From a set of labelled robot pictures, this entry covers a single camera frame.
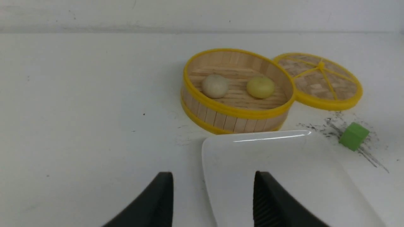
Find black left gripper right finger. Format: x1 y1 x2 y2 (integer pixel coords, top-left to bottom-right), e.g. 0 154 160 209
253 171 327 227

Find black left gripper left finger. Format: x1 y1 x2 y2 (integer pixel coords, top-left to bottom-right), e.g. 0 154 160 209
104 172 174 227

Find yellow steamed bun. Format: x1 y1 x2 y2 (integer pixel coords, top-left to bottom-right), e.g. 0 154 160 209
246 76 275 99

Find white steamed bun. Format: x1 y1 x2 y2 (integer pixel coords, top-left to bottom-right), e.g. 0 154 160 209
201 74 229 99

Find white square plate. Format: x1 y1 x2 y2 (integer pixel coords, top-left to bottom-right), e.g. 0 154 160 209
201 130 386 227

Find green cube block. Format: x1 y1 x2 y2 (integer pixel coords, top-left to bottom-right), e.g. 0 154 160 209
339 122 370 151

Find bamboo steamer basket yellow rims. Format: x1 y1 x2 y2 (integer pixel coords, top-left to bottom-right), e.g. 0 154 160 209
180 48 297 135

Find woven bamboo steamer lid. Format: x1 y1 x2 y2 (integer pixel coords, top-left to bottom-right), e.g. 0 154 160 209
274 53 363 111

